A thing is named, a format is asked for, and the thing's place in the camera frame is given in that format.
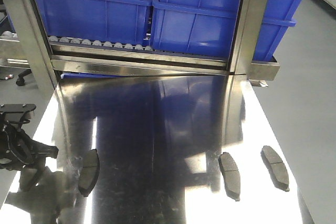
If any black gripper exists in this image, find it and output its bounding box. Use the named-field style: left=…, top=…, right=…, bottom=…
left=1, top=103, right=59, bottom=170

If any brake pad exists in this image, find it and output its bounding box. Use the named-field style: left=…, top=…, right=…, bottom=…
left=260, top=145, right=289, bottom=191
left=19, top=167, right=43, bottom=191
left=218, top=152, right=241, bottom=201
left=78, top=149, right=100, bottom=197

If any roller conveyor track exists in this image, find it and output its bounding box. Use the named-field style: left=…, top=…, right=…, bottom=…
left=48, top=36, right=153, bottom=51

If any black office chair base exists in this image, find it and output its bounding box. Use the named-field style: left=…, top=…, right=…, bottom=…
left=16, top=69, right=32, bottom=87

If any blue bin with red bag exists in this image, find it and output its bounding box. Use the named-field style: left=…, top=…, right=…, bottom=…
left=35, top=0, right=152, bottom=46

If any large blue plastic bin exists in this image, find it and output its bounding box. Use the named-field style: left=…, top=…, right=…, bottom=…
left=151, top=0, right=302, bottom=61

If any stainless steel rack frame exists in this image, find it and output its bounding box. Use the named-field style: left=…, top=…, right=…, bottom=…
left=1, top=0, right=280, bottom=96

